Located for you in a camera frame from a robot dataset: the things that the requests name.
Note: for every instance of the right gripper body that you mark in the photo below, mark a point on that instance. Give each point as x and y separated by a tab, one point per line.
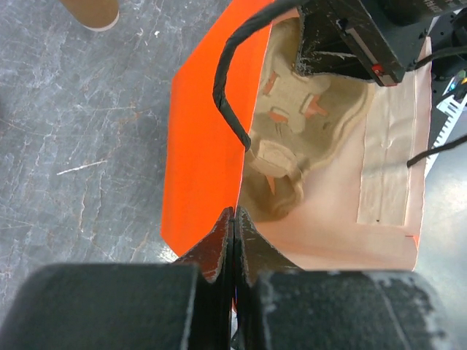
384	38

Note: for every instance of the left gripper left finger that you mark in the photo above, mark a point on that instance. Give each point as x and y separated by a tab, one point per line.
185	304

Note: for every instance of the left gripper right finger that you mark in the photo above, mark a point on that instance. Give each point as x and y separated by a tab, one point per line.
281	306

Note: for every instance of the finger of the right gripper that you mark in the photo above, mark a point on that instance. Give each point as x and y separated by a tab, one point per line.
325	48

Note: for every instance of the cardboard cup carrier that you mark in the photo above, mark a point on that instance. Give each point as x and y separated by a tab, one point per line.
298	124

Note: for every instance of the orange paper bag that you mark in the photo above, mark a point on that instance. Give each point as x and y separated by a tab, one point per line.
325	179

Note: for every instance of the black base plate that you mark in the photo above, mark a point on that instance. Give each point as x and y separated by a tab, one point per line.
448	31

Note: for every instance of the aluminium cable duct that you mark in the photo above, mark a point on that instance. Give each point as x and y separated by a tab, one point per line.
443	119

